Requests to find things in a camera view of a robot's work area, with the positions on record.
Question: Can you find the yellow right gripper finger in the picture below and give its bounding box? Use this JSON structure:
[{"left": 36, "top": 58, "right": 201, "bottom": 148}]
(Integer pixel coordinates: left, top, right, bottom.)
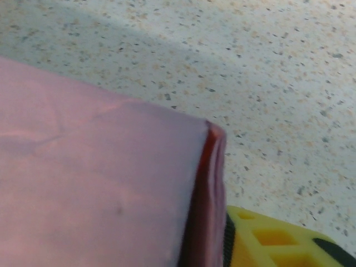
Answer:
[{"left": 224, "top": 205, "right": 356, "bottom": 267}]

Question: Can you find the pink paper box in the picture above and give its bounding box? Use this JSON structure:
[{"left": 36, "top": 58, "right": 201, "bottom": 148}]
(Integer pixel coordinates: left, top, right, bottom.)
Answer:
[{"left": 0, "top": 55, "right": 228, "bottom": 267}]

